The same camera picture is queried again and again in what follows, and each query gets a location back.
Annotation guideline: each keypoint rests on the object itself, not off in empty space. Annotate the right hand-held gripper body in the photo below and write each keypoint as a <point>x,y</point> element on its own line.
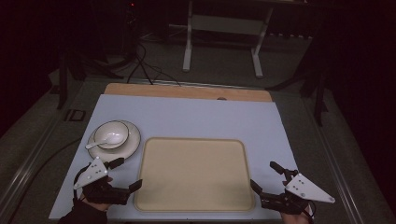
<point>299,189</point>

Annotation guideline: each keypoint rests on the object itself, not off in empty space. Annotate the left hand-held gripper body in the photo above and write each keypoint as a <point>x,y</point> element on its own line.
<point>102,193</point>

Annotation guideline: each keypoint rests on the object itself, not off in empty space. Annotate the person's right hand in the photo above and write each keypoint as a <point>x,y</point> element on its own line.
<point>294,218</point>

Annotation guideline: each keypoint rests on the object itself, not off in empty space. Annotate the white ceramic spoon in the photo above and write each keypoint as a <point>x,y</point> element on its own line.
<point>107,140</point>

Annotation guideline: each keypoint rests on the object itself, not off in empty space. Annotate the white plate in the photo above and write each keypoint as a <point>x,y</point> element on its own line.
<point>132,141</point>

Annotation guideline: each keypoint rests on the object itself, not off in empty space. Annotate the white bowl with dark rim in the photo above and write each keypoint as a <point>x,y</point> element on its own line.
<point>111,134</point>

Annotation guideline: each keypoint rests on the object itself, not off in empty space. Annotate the beige tray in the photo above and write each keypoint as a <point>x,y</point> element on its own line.
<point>194,174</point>

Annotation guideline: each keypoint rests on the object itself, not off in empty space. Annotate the black floor socket box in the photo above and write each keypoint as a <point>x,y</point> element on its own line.
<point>75,115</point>

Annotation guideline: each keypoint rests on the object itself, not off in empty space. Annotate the black metal stand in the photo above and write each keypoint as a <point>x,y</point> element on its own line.
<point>319,99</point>
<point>63,84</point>

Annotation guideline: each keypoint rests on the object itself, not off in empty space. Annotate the light blue table mat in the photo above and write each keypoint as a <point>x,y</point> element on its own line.
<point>199,118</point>

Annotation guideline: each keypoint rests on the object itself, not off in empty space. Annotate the dark device with red light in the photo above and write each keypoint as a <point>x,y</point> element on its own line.
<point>132,15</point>

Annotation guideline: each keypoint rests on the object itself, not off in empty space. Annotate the white metal desk frame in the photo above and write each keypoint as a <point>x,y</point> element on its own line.
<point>224,25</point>

